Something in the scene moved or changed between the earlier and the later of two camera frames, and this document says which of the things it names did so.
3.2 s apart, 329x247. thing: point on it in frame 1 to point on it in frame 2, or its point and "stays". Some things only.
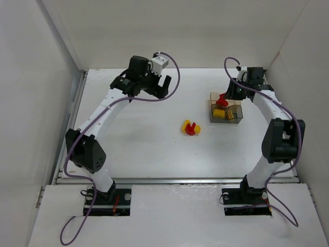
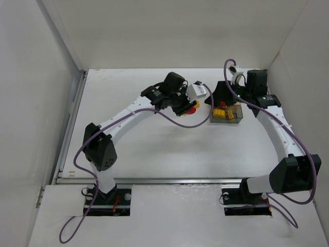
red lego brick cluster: (189, 129) to (192, 110)
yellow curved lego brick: (219, 113) stays
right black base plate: (245, 201) stays
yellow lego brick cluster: (197, 129) to (198, 104)
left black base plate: (116, 202) stays
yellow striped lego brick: (230, 115) stays
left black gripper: (156, 86) to (181, 107)
